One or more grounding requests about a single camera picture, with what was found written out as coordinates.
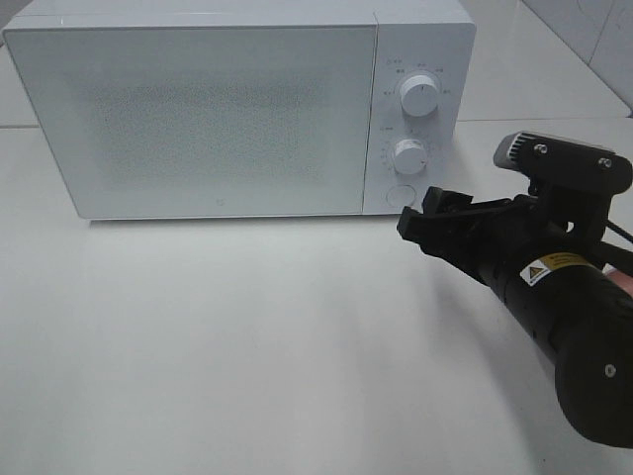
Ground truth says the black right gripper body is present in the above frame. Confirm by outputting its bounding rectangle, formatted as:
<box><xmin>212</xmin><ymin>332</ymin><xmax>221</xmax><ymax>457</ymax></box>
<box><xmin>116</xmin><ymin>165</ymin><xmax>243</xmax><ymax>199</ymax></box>
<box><xmin>428</xmin><ymin>196</ymin><xmax>601</xmax><ymax>297</ymax></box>

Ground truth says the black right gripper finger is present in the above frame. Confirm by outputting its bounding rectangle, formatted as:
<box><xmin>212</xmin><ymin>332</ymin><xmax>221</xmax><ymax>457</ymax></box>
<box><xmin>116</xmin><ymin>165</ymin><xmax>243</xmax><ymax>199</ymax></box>
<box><xmin>397</xmin><ymin>207</ymin><xmax>435</xmax><ymax>247</ymax></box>
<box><xmin>421</xmin><ymin>186</ymin><xmax>473</xmax><ymax>214</ymax></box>

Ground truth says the round white door button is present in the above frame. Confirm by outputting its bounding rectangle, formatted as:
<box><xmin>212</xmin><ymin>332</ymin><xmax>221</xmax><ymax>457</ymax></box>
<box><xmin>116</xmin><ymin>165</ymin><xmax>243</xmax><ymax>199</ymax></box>
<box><xmin>386</xmin><ymin>185</ymin><xmax>416</xmax><ymax>209</ymax></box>

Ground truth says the white microwave door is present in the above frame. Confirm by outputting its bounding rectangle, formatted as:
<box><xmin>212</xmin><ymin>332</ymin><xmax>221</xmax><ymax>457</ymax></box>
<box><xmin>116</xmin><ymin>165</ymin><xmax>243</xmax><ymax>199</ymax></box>
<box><xmin>6</xmin><ymin>27</ymin><xmax>375</xmax><ymax>220</ymax></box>

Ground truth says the pink round plate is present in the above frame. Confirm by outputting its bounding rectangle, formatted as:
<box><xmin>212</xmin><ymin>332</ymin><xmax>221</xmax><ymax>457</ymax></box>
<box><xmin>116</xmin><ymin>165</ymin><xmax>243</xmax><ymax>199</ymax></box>
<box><xmin>606</xmin><ymin>268</ymin><xmax>633</xmax><ymax>296</ymax></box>

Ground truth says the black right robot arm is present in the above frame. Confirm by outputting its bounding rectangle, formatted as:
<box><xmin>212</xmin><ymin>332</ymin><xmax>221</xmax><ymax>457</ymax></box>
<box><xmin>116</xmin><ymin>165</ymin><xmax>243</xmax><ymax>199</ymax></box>
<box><xmin>397</xmin><ymin>187</ymin><xmax>632</xmax><ymax>448</ymax></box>

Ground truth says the lower white timer knob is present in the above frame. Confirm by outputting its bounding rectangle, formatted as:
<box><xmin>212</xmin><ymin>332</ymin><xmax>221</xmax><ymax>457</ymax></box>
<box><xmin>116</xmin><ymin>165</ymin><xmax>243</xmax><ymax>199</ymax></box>
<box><xmin>392</xmin><ymin>140</ymin><xmax>428</xmax><ymax>175</ymax></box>

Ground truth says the upper white power knob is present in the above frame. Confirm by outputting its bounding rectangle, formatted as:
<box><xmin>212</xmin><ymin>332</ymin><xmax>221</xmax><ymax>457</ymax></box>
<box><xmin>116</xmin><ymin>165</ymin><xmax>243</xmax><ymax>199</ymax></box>
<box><xmin>399</xmin><ymin>71</ymin><xmax>439</xmax><ymax>118</ymax></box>

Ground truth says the white microwave oven body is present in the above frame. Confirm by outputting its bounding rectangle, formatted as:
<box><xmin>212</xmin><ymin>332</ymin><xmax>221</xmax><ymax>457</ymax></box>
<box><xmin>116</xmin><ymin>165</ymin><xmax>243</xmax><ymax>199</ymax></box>
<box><xmin>2</xmin><ymin>1</ymin><xmax>476</xmax><ymax>219</ymax></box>

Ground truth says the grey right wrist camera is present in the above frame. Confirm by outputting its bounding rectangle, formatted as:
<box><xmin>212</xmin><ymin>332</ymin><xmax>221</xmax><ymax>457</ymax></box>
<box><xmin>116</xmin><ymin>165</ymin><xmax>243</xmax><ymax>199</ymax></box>
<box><xmin>493</xmin><ymin>131</ymin><xmax>632</xmax><ymax>197</ymax></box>

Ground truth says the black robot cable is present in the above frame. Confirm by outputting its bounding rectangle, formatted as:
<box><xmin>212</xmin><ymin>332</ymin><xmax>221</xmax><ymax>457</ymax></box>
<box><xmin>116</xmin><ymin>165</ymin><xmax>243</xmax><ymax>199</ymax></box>
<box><xmin>605</xmin><ymin>217</ymin><xmax>633</xmax><ymax>246</ymax></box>

